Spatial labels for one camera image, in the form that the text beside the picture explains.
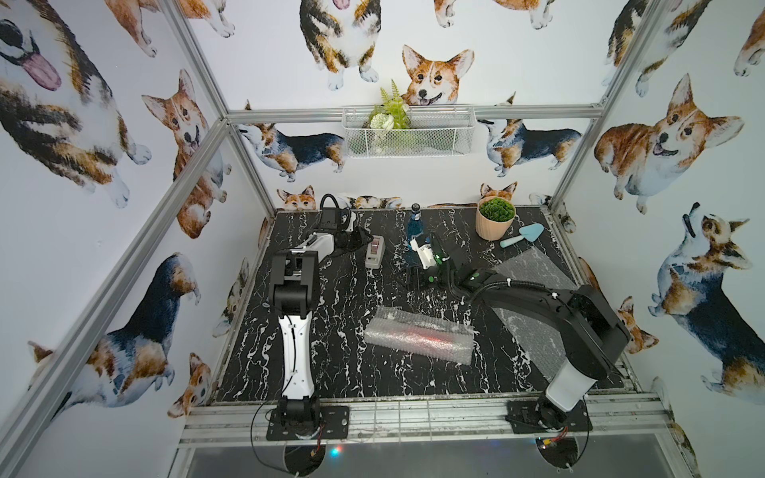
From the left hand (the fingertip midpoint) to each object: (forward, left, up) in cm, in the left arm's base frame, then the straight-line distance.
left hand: (375, 233), depth 107 cm
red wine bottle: (-38, -15, +1) cm, 41 cm away
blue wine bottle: (-4, -14, +8) cm, 16 cm away
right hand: (-24, -8, +10) cm, 27 cm away
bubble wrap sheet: (-31, -5, -6) cm, 31 cm away
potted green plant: (+2, -42, +6) cm, 42 cm away
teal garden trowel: (+3, -58, -5) cm, 58 cm away
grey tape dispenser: (-7, 0, -2) cm, 7 cm away
